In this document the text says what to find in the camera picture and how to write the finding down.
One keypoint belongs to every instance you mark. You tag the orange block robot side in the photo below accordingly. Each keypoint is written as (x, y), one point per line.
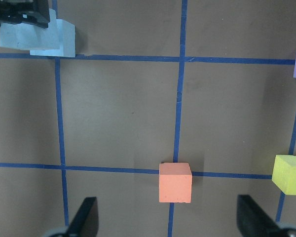
(175, 182)

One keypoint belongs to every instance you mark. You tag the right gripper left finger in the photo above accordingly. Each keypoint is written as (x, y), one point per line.
(86, 221)

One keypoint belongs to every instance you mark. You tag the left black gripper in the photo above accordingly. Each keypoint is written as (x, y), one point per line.
(32, 12)

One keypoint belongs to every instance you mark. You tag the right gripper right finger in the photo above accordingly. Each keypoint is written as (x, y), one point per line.
(252, 221)

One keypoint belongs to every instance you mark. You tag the yellow block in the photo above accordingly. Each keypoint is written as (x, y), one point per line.
(284, 174)

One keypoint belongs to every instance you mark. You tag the light blue block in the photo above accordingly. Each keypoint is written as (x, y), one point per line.
(30, 37)
(66, 34)

